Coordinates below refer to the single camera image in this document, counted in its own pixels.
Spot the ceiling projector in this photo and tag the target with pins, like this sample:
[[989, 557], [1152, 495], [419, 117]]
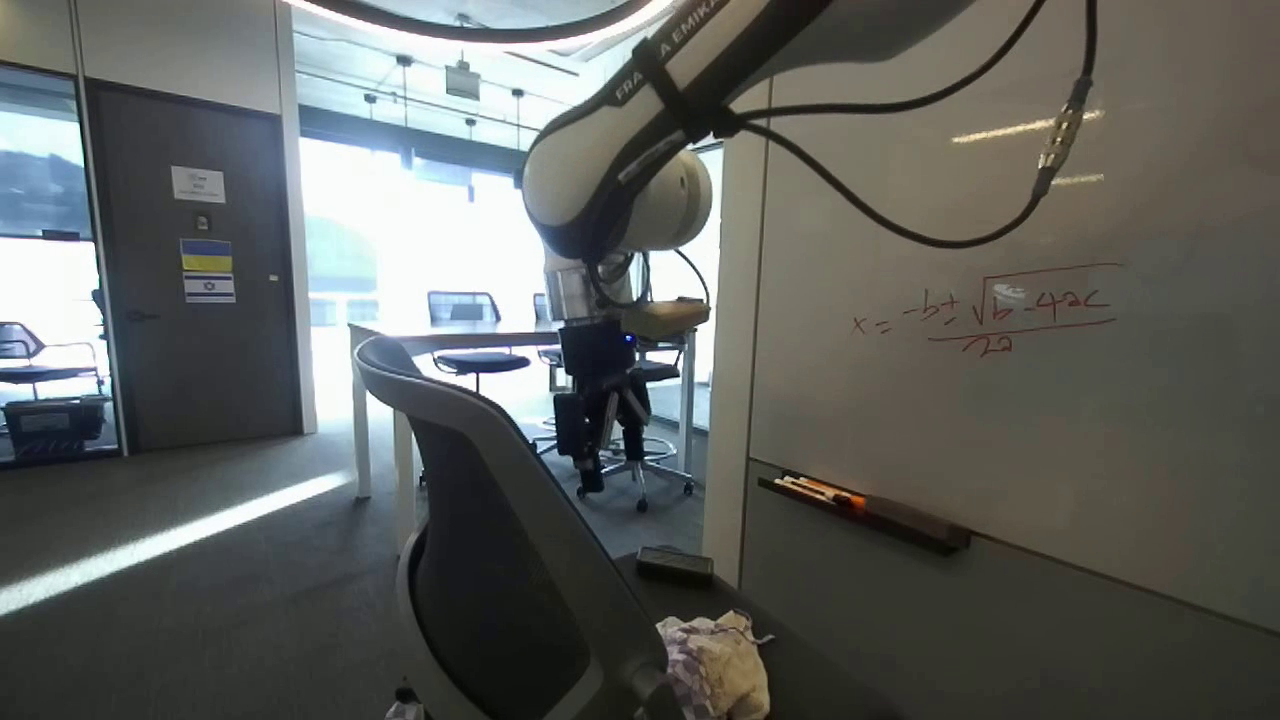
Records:
[[461, 83]]

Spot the blue yellow poster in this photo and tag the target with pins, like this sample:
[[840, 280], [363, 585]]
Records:
[[210, 274]]

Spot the black box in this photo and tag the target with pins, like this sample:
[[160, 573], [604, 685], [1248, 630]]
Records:
[[55, 431]]

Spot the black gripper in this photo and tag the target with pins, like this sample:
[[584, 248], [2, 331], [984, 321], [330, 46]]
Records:
[[596, 382]]

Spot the grey mesh office chair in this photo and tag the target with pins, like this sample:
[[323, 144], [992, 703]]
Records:
[[534, 535]]

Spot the white meeting table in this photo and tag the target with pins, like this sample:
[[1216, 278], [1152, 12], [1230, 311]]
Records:
[[453, 338]]

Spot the white paper sign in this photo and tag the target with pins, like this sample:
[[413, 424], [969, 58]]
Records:
[[198, 184]]

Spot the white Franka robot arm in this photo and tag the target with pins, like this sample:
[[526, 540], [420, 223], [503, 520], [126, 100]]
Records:
[[641, 123]]

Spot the dark wooden door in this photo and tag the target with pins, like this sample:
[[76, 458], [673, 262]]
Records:
[[173, 363]]

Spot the black marker tray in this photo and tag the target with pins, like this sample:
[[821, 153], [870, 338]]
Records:
[[921, 526]]

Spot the large whiteboard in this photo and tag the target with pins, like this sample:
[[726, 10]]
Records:
[[1135, 441]]

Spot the yellowish wrist camera box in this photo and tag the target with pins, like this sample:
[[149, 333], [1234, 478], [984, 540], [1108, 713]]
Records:
[[673, 317]]

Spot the white cloth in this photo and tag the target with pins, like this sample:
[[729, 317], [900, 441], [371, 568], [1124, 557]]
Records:
[[722, 664]]

